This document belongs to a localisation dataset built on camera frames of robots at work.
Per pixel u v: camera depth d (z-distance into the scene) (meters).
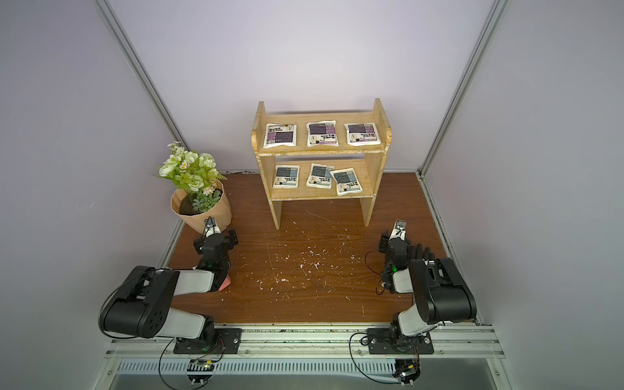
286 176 0.89
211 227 0.77
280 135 0.71
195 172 0.84
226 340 0.74
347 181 0.87
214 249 0.68
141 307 0.44
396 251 0.70
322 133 0.71
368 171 0.91
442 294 0.44
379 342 0.72
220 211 0.87
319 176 0.89
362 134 0.71
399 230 0.78
